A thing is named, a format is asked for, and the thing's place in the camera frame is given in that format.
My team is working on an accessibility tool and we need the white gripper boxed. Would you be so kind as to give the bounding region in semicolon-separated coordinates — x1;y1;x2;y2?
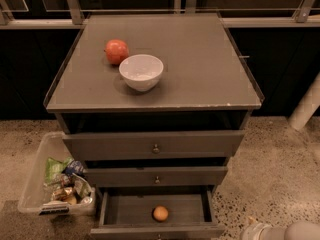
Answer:
239;217;271;240

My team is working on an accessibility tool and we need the small orange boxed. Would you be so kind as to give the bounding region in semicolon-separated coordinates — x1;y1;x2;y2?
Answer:
152;206;169;222

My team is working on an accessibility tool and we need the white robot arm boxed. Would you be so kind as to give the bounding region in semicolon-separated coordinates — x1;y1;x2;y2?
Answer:
240;80;320;240

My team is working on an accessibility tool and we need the grey middle drawer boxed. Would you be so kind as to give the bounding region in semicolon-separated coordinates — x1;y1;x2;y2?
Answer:
84;166;227;187

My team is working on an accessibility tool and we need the grey drawer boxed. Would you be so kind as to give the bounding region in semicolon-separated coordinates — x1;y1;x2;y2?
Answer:
63;130;244;161
84;166;227;187
90;186;224;240

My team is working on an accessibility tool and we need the grey bottom drawer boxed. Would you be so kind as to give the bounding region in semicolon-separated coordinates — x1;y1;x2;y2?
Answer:
90;186;224;240

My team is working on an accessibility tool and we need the grey drawer cabinet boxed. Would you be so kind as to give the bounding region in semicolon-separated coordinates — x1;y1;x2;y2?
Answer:
43;12;266;240

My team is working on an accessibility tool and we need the grey top drawer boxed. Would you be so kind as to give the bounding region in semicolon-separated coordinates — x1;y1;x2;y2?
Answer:
63;130;244;161

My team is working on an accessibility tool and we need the white green snack bag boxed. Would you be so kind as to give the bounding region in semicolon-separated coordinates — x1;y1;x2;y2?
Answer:
72;174;92;198

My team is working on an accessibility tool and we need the blue snack packet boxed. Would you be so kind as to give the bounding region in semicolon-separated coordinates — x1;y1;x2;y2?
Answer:
64;160;84;175

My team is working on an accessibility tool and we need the gold foil snack packet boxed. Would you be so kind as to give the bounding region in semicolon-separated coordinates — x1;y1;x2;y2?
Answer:
51;187;74;201

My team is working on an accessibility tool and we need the white ceramic bowl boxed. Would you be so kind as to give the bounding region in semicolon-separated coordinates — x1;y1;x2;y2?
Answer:
119;54;164;92

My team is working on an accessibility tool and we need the clear plastic bin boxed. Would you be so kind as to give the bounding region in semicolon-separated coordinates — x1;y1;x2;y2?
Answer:
18;132;96;216

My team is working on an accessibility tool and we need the red apple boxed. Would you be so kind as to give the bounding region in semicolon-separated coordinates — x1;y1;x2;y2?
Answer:
104;39;129;65

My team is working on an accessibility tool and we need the metal railing frame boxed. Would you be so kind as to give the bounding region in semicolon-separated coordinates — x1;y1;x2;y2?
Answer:
1;0;320;29

